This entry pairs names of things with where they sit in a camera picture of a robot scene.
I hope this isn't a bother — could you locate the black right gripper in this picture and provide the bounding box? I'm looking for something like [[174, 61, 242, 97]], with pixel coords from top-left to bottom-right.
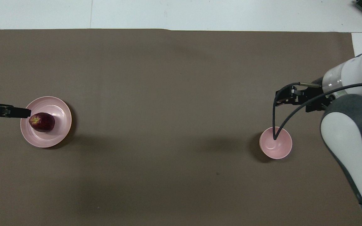
[[275, 82, 336, 113]]

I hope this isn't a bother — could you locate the dark red apple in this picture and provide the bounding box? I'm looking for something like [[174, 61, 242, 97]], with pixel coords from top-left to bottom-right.
[[29, 112, 56, 132]]

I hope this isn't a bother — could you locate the pink plate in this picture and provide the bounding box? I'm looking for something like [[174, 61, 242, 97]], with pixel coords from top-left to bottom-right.
[[20, 96, 72, 148]]

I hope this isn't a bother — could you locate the pink bowl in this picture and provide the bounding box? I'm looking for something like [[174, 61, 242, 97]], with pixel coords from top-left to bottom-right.
[[259, 126, 293, 159]]

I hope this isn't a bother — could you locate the brown table mat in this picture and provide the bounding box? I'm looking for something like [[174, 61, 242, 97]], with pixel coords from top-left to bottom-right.
[[0, 29, 362, 226]]

